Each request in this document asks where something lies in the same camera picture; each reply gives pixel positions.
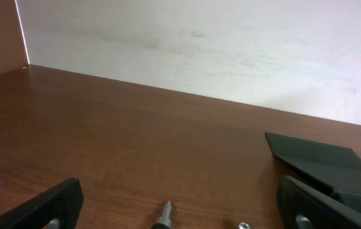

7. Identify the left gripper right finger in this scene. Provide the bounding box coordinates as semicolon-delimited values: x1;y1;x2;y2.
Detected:
276;176;361;229

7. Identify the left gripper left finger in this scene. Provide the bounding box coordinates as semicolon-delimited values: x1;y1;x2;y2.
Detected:
0;178;84;229

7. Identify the black open gift box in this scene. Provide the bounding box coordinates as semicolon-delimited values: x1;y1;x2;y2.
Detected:
266;132;361;213

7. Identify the yellow black screwdriver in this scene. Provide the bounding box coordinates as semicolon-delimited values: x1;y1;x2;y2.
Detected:
151;201;172;229

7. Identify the orange socket bit rail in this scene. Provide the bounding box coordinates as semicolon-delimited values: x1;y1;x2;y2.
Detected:
238;223;251;229

